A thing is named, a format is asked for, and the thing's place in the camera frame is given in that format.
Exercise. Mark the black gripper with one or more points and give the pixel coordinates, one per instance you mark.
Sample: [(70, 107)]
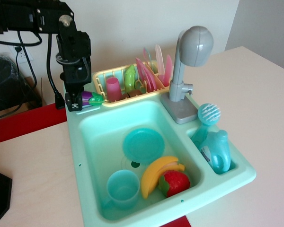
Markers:
[(75, 77)]

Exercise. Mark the purple toy eggplant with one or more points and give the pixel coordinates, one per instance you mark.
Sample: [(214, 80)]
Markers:
[(91, 98)]

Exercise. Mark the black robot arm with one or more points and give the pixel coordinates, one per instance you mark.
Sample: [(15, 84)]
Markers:
[(54, 17)]

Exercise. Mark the pink toy plate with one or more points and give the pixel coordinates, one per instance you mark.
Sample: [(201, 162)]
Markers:
[(146, 76)]

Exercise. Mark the teal toy plate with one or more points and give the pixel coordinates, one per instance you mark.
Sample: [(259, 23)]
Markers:
[(143, 145)]

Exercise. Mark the pink toy cup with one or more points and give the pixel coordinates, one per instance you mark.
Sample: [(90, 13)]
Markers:
[(113, 89)]

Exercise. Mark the yellow dish rack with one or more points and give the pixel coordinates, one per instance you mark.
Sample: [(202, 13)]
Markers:
[(100, 79)]

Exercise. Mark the brown toy food piece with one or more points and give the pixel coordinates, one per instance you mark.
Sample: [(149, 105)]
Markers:
[(134, 93)]

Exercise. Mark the green toy vegetable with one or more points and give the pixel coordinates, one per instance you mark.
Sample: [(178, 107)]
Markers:
[(129, 78)]

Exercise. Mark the black bag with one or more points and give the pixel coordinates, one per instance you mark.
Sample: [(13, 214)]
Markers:
[(14, 88)]

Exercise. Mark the mint green toy sink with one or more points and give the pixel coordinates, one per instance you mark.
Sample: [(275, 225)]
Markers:
[(97, 135)]

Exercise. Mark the teal toy cup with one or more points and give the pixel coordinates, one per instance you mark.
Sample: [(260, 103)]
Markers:
[(122, 189)]

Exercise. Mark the yellow toy banana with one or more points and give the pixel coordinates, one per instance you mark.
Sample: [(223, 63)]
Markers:
[(155, 170)]

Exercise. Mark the red toy strawberry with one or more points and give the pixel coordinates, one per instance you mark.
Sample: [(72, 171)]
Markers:
[(173, 182)]

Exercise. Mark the grey toy faucet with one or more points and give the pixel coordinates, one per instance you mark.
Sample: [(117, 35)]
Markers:
[(193, 49)]

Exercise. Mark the teal dish brush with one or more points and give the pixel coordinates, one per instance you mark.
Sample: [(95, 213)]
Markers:
[(208, 114)]

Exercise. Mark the teal toy detergent bottle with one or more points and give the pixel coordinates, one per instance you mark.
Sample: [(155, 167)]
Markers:
[(216, 151)]

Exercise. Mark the white wall outlet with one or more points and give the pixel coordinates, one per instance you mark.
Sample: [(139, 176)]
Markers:
[(21, 56)]

